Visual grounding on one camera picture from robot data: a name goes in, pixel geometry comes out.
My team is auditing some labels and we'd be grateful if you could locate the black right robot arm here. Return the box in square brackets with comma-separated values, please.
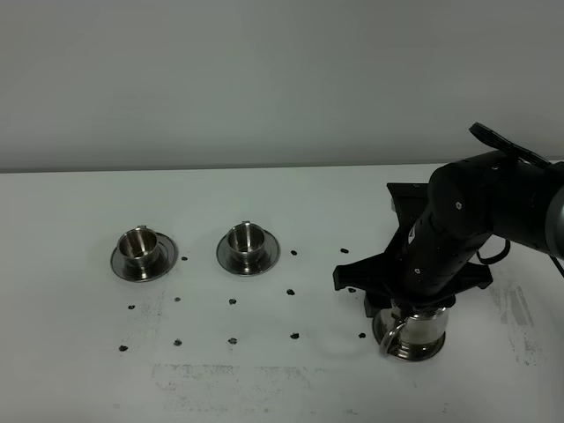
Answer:
[333, 122, 563, 310]

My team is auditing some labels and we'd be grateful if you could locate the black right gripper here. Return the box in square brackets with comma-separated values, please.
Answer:
[333, 182, 493, 310]

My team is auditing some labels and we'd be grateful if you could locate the left stainless steel saucer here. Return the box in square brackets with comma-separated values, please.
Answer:
[110, 231, 178, 283]

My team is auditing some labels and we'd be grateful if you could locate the right stainless steel teacup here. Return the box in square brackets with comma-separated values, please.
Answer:
[226, 221, 266, 274]

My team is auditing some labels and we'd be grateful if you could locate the left stainless steel teacup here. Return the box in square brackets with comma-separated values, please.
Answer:
[116, 226, 160, 281]

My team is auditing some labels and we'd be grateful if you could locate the stainless steel teacup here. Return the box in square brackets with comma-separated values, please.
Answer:
[226, 221, 266, 274]
[116, 226, 160, 281]

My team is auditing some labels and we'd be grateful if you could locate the right stainless steel saucer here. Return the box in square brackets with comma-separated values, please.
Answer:
[216, 231, 280, 277]

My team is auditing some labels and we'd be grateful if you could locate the stainless steel teapot saucer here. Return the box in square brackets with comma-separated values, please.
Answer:
[372, 308, 447, 362]

